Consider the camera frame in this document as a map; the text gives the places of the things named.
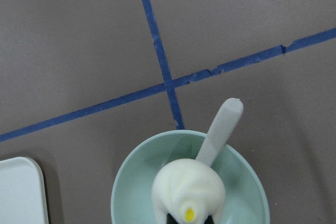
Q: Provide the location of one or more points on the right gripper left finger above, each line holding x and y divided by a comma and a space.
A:
170, 219

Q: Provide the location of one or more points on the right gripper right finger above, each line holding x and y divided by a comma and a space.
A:
209, 220

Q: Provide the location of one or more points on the white steamed bun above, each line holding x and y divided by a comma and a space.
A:
188, 190

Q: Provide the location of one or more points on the white ceramic spoon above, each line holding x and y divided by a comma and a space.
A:
220, 130

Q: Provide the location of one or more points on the light green bowl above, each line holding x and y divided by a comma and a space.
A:
246, 200

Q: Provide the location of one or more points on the cream bear tray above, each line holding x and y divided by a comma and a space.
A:
23, 198

